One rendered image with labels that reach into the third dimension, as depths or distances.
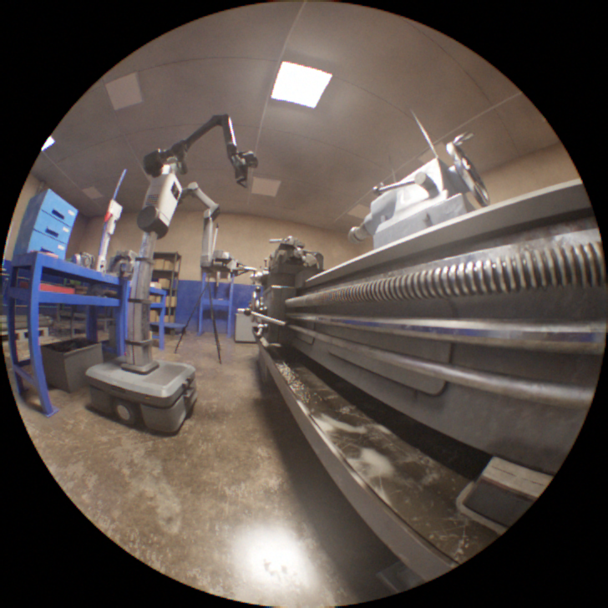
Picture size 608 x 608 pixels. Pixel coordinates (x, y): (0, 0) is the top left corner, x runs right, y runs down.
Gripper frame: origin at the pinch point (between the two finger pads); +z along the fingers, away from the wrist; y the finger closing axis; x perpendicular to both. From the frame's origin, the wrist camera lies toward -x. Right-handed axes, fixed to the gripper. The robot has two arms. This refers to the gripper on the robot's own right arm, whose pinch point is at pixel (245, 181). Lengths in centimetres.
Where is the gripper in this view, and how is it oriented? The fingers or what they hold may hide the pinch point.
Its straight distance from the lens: 104.3
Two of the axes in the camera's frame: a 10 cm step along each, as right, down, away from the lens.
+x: -8.6, 4.4, -2.5
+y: -2.6, 0.3, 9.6
